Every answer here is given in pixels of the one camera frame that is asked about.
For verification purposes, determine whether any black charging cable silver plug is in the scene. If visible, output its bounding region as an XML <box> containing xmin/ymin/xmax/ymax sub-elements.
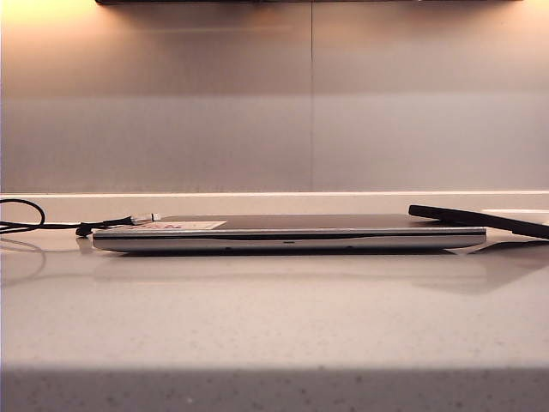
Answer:
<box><xmin>0</xmin><ymin>197</ymin><xmax>162</xmax><ymax>239</ymax></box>

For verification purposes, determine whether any black smartphone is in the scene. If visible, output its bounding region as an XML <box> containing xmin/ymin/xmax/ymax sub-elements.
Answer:
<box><xmin>407</xmin><ymin>203</ymin><xmax>549</xmax><ymax>240</ymax></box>

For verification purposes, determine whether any silver closed laptop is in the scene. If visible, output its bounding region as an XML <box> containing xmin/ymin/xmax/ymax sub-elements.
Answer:
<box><xmin>92</xmin><ymin>213</ymin><xmax>488</xmax><ymax>254</ymax></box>

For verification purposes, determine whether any white paper label sticker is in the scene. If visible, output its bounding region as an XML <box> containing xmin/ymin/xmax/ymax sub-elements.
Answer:
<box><xmin>128</xmin><ymin>220</ymin><xmax>227</xmax><ymax>232</ymax></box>

